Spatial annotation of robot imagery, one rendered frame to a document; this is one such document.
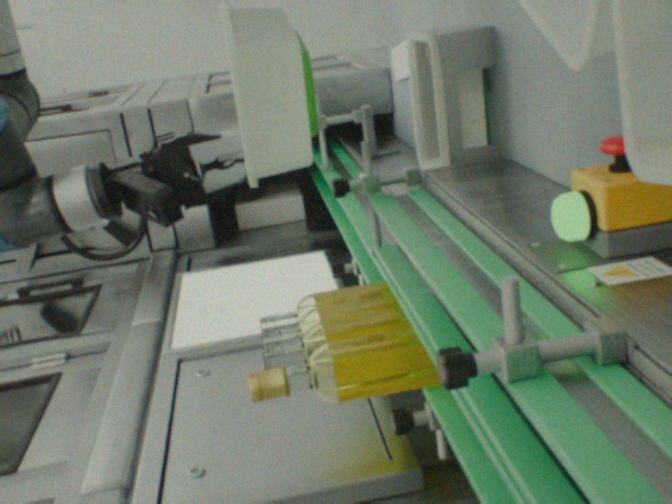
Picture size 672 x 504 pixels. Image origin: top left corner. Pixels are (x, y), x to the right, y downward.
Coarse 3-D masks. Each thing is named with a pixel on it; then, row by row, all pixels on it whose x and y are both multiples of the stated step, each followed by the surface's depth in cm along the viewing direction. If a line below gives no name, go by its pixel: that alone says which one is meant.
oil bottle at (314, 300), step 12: (348, 288) 109; (360, 288) 109; (372, 288) 108; (384, 288) 108; (300, 300) 109; (312, 300) 107; (324, 300) 106; (336, 300) 106; (348, 300) 106; (300, 312) 106
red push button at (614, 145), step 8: (616, 136) 71; (600, 144) 71; (608, 144) 70; (616, 144) 70; (624, 144) 69; (608, 152) 70; (616, 152) 70; (624, 152) 69; (616, 160) 71; (624, 160) 71
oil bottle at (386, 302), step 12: (360, 300) 104; (372, 300) 104; (384, 300) 103; (396, 300) 102; (312, 312) 103; (324, 312) 102; (336, 312) 101; (348, 312) 101; (360, 312) 100; (372, 312) 100; (300, 324) 102; (312, 324) 100; (300, 336) 101
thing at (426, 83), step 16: (416, 32) 121; (416, 48) 128; (432, 48) 112; (416, 64) 128; (432, 64) 113; (416, 80) 129; (432, 80) 129; (416, 96) 130; (432, 96) 130; (416, 112) 131; (432, 112) 131; (416, 128) 132; (432, 128) 132; (416, 144) 133; (432, 144) 132; (432, 160) 132; (448, 160) 118
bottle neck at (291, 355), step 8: (288, 344) 97; (296, 344) 96; (264, 352) 96; (272, 352) 96; (280, 352) 95; (288, 352) 95; (296, 352) 95; (264, 360) 95; (272, 360) 95; (280, 360) 95; (288, 360) 95; (296, 360) 95; (272, 368) 95
